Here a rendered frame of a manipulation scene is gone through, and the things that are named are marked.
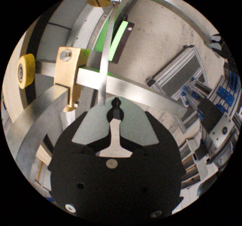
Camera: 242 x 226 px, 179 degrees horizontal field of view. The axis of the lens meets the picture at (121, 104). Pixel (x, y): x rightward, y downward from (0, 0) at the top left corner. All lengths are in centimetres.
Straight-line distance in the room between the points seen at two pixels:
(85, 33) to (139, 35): 74
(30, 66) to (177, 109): 34
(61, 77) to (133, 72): 91
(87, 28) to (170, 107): 43
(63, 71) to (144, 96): 15
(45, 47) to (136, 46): 88
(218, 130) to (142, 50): 98
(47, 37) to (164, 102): 42
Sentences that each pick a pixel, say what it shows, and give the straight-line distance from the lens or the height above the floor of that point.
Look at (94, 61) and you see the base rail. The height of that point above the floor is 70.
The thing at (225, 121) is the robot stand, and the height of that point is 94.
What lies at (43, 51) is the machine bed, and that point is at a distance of 37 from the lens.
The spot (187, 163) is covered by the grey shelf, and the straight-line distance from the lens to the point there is 317.
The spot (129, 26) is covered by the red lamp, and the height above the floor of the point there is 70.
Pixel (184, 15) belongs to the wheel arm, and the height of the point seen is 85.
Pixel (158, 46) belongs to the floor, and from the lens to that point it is 111.
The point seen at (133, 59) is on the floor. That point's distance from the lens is 101.
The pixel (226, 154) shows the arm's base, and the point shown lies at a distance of 55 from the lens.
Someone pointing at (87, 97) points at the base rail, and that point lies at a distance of 35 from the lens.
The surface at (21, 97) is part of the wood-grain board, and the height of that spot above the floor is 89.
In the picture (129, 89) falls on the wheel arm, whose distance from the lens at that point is 15.
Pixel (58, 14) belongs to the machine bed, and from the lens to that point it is 40.
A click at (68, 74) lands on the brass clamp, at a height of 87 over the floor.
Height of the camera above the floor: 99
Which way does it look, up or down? 59 degrees down
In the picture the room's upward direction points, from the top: 178 degrees clockwise
